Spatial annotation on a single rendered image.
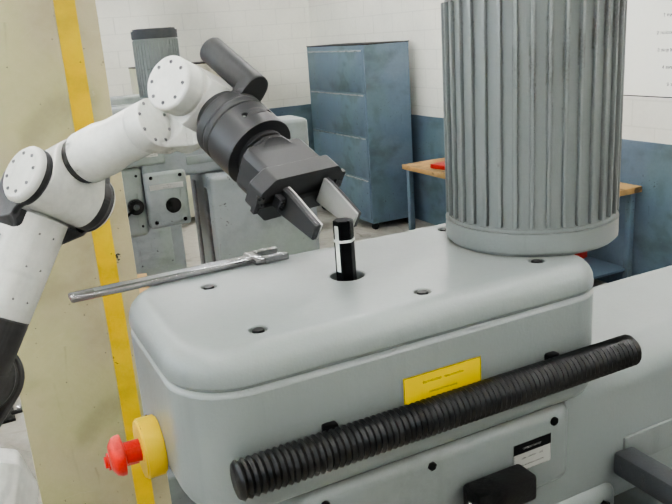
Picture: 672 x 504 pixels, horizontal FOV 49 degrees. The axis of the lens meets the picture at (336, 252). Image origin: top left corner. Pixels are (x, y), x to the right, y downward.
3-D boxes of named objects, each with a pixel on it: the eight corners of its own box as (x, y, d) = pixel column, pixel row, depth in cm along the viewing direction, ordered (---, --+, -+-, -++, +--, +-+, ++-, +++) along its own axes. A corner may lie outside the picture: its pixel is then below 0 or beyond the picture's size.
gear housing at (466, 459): (309, 591, 71) (300, 501, 68) (225, 470, 92) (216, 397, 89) (574, 480, 85) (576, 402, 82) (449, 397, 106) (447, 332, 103)
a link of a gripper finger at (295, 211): (316, 243, 78) (281, 208, 81) (324, 219, 76) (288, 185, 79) (305, 247, 77) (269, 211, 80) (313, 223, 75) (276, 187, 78)
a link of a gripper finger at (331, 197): (358, 209, 79) (322, 176, 82) (349, 232, 81) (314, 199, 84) (369, 206, 80) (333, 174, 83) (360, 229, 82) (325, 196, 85)
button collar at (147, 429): (151, 491, 71) (142, 435, 69) (137, 461, 76) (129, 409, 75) (172, 484, 72) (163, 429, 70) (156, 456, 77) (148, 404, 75)
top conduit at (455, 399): (245, 510, 60) (240, 473, 59) (228, 485, 64) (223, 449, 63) (642, 370, 79) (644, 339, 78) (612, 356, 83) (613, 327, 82)
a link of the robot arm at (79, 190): (172, 125, 101) (76, 173, 110) (115, 89, 93) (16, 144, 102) (173, 192, 97) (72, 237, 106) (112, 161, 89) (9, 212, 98)
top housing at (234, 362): (203, 542, 63) (179, 371, 59) (135, 415, 86) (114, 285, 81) (608, 395, 83) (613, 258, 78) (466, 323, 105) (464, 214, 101)
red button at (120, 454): (116, 486, 70) (109, 449, 69) (108, 466, 74) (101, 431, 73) (150, 476, 72) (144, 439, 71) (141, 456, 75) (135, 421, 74)
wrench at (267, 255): (73, 306, 75) (72, 299, 75) (66, 296, 79) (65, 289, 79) (289, 259, 86) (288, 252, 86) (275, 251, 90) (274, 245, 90)
